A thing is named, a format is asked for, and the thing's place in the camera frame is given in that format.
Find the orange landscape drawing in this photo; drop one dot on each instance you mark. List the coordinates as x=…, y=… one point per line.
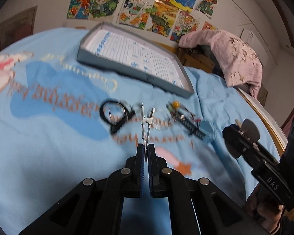
x=162, y=18

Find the blond character drawing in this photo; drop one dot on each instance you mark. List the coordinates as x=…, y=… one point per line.
x=103, y=10

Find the light blue cartoon duvet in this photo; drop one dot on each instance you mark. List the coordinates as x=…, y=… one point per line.
x=52, y=136

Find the grey cardboard box lid tray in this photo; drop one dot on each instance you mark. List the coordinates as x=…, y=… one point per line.
x=110, y=47

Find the doodle pattern drawing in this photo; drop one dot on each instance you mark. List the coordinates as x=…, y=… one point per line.
x=185, y=24

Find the goldfish drawing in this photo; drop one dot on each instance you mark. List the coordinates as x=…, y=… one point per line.
x=135, y=13

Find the pink floral blanket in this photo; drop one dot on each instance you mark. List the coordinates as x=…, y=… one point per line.
x=238, y=61

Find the wooden bed frame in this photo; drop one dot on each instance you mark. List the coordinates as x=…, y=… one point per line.
x=202, y=57

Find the dark wooden wall hatch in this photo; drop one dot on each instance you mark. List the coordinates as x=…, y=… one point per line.
x=17, y=27

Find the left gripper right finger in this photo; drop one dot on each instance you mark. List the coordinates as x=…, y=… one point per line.
x=163, y=181

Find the person's right hand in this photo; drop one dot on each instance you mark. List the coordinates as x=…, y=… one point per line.
x=273, y=221

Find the red hair character drawing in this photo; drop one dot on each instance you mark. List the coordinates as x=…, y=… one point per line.
x=207, y=7

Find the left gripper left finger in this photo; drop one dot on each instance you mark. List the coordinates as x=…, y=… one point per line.
x=127, y=182

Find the blue black strap watch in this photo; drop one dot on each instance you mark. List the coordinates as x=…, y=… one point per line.
x=201, y=129

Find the white wall air conditioner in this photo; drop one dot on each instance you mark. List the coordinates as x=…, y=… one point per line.
x=252, y=40

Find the mermaid character drawing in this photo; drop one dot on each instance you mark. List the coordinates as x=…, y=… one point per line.
x=79, y=9

